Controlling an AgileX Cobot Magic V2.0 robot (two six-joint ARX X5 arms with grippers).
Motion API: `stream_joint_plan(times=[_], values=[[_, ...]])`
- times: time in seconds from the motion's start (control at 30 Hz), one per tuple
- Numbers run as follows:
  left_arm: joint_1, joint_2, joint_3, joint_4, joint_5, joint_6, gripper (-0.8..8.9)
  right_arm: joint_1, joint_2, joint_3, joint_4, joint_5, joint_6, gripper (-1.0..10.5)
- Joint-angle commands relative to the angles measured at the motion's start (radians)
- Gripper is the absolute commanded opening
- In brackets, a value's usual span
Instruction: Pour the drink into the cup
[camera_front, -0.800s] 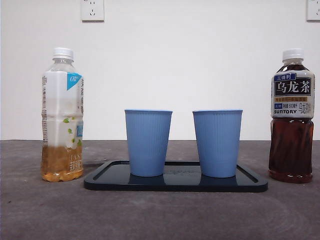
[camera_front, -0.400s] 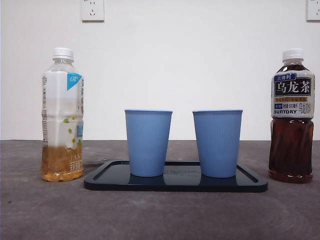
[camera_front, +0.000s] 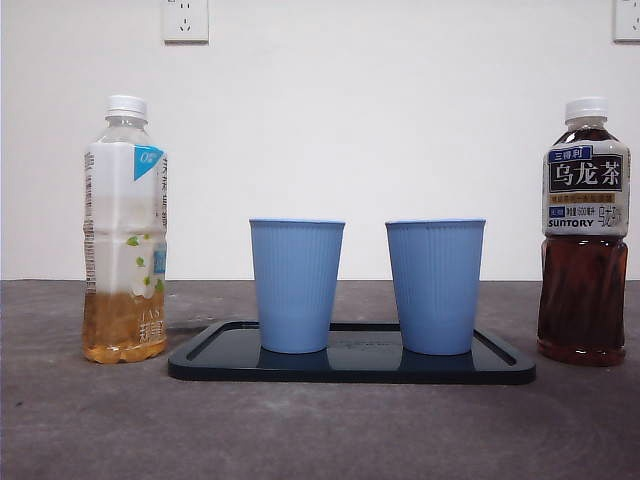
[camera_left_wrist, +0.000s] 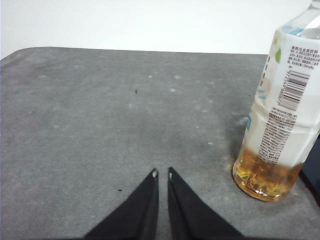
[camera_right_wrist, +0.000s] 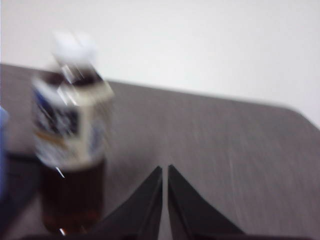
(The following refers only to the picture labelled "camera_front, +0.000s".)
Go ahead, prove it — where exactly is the jasmine tea bottle white label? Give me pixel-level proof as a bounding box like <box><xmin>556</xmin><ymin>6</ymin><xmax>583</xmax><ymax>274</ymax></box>
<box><xmin>81</xmin><ymin>94</ymin><xmax>169</xmax><ymax>365</ymax></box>

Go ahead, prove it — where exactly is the dark oolong tea bottle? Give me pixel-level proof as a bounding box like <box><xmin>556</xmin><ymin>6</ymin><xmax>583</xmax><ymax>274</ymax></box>
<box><xmin>537</xmin><ymin>96</ymin><xmax>632</xmax><ymax>367</ymax></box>

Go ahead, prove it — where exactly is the blue ribbed plastic cup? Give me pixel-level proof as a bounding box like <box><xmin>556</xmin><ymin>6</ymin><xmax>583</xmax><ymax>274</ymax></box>
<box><xmin>248</xmin><ymin>217</ymin><xmax>347</xmax><ymax>354</ymax></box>
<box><xmin>384</xmin><ymin>217</ymin><xmax>487</xmax><ymax>356</ymax></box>

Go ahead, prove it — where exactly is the dark rectangular tray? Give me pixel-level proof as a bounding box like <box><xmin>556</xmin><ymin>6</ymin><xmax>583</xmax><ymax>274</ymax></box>
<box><xmin>166</xmin><ymin>320</ymin><xmax>537</xmax><ymax>385</ymax></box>

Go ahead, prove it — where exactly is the white wall socket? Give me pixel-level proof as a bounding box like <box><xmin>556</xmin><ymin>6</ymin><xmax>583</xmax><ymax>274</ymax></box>
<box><xmin>612</xmin><ymin>0</ymin><xmax>640</xmax><ymax>43</ymax></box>
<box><xmin>162</xmin><ymin>0</ymin><xmax>210</xmax><ymax>44</ymax></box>

